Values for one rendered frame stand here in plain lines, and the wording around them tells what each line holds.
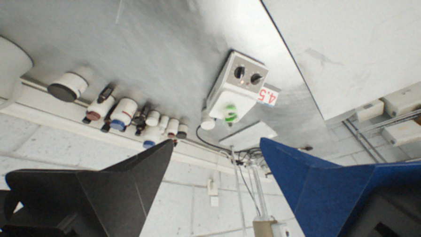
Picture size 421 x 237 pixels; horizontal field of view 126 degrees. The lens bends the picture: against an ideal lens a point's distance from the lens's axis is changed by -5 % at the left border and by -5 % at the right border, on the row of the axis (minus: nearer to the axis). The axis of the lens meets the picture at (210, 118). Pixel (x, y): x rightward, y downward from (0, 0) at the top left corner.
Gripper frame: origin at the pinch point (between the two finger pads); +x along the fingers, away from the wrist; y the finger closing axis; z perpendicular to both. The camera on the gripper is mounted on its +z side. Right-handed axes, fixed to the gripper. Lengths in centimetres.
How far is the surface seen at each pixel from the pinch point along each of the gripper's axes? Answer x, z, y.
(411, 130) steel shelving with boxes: 100, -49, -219
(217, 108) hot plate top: 31.2, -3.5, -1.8
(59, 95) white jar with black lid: 29, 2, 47
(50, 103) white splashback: 33, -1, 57
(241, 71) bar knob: 27.5, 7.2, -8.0
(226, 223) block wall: 39, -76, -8
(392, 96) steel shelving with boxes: 127, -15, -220
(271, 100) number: 38.3, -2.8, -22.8
